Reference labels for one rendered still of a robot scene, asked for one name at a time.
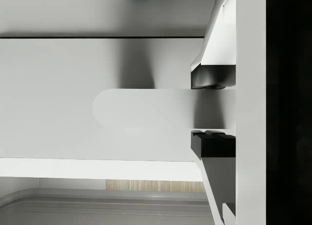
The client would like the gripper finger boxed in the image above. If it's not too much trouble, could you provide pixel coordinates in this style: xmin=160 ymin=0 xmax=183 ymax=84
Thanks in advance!
xmin=191 ymin=0 xmax=236 ymax=90
xmin=191 ymin=129 xmax=236 ymax=225

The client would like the white cabinet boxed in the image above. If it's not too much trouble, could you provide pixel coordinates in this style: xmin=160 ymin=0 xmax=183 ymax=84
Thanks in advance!
xmin=0 ymin=0 xmax=221 ymax=181

